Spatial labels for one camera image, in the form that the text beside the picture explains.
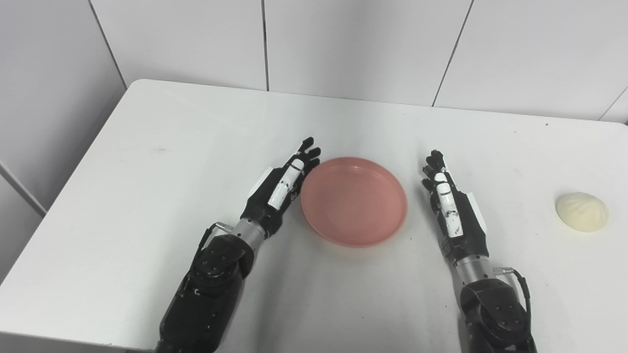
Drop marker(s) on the cream steamed bun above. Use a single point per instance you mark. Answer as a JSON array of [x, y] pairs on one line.
[[582, 212]]

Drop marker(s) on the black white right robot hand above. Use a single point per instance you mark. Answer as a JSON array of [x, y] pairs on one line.
[[463, 230]]

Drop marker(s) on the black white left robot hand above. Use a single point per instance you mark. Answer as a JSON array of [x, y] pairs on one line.
[[262, 206]]

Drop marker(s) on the pink round plate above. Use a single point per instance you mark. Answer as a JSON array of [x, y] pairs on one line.
[[353, 201]]

